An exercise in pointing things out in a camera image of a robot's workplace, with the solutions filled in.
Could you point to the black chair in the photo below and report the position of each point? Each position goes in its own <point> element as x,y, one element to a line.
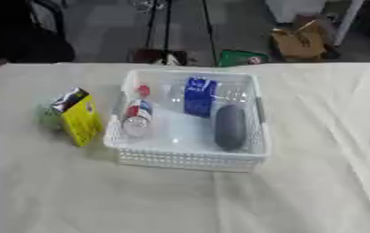
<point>23,33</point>

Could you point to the yellow carton box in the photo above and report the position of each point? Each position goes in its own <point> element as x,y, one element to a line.
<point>80,119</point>

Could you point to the clear bottle with red cap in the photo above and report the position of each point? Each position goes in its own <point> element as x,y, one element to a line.
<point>138,115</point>

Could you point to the white plastic basket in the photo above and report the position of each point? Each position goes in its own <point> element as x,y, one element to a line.
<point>193,157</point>

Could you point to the clear bottle with blue label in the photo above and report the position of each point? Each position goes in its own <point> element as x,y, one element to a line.
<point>199,96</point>

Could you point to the green bag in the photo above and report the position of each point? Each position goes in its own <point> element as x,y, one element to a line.
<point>241,58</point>

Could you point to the dark grey oval case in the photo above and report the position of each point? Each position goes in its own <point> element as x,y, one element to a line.
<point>230,126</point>

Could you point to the black tripod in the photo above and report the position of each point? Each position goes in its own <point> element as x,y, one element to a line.
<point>166,27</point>

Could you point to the brown cardboard box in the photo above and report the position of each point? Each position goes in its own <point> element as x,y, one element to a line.
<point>299,41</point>

